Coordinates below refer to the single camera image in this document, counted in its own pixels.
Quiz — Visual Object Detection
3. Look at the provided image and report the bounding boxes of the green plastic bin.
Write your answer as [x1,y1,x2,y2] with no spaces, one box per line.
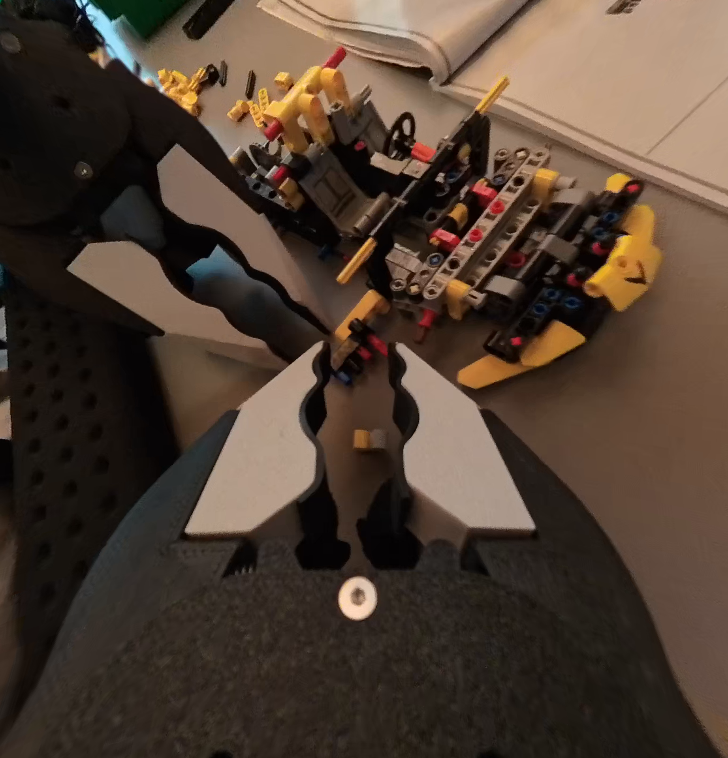
[93,0,191,40]

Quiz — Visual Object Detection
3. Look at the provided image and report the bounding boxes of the lego instruction booklet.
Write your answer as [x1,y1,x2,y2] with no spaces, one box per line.
[257,0,728,221]

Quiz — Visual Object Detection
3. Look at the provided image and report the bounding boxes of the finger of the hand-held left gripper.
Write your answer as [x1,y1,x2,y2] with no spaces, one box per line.
[155,144,333,336]
[66,238,309,366]

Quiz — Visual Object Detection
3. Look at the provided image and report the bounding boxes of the yellow lego angled beam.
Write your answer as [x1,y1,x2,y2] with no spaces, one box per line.
[333,289,392,345]

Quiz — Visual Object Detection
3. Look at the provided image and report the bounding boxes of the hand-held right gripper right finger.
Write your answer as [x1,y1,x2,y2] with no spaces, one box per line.
[389,342,538,552]

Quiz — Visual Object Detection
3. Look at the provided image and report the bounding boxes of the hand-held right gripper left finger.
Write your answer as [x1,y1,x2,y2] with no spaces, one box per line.
[184,341,332,540]

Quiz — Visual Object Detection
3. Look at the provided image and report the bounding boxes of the lego car model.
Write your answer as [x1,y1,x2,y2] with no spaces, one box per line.
[228,46,664,359]

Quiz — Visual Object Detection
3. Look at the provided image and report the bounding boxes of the loose yellow lego beams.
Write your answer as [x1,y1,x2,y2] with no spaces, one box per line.
[156,64,295,126]

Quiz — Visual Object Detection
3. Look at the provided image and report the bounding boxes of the yellow lego panel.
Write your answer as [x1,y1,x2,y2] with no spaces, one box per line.
[457,323,588,390]

